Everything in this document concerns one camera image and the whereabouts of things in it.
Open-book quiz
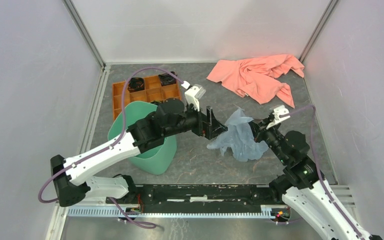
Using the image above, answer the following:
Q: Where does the pink cloth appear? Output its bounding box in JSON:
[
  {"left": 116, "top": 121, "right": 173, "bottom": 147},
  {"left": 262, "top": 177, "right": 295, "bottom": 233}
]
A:
[{"left": 206, "top": 54, "right": 305, "bottom": 108}]

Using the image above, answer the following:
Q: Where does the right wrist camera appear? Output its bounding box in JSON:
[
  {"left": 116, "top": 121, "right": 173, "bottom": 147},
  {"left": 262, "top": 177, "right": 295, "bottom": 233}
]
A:
[{"left": 266, "top": 105, "right": 291, "bottom": 130}]

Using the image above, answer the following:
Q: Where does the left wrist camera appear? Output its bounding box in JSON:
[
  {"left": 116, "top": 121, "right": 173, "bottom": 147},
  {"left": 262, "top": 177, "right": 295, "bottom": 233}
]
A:
[{"left": 184, "top": 84, "right": 206, "bottom": 111}]

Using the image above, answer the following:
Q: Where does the green plastic trash bin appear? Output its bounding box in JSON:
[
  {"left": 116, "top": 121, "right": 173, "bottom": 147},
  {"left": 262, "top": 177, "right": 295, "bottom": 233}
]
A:
[{"left": 124, "top": 101, "right": 177, "bottom": 175}]

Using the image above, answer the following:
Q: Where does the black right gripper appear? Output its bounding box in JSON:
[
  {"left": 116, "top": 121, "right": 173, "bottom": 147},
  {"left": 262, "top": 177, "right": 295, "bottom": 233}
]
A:
[{"left": 246, "top": 116, "right": 289, "bottom": 164}]

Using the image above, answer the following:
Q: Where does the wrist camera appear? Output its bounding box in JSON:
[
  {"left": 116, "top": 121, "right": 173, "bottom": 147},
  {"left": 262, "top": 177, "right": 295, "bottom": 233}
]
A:
[
  {"left": 266, "top": 105, "right": 291, "bottom": 130},
  {"left": 184, "top": 84, "right": 206, "bottom": 111}
]

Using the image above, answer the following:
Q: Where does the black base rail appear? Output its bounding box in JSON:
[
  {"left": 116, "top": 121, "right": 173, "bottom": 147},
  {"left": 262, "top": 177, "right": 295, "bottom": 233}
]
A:
[{"left": 116, "top": 184, "right": 282, "bottom": 214}]

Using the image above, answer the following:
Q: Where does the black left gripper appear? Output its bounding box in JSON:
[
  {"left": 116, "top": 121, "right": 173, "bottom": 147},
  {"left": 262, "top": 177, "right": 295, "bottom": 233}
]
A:
[{"left": 164, "top": 100, "right": 228, "bottom": 140}]

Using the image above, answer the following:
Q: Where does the white toothed cable strip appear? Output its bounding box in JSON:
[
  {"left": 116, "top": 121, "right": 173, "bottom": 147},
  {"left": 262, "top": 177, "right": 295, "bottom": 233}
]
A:
[{"left": 67, "top": 205, "right": 274, "bottom": 219}]

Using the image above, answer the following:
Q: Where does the translucent blue trash bag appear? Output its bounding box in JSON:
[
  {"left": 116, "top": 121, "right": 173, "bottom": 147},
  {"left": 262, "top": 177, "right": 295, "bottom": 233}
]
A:
[{"left": 206, "top": 108, "right": 269, "bottom": 162}]

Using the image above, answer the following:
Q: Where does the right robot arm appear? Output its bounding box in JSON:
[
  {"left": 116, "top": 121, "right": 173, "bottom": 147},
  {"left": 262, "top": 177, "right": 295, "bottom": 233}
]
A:
[{"left": 249, "top": 119, "right": 381, "bottom": 240}]

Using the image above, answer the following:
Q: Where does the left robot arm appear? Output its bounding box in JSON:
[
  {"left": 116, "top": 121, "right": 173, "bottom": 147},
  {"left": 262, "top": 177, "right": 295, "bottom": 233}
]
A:
[{"left": 50, "top": 98, "right": 228, "bottom": 207}]

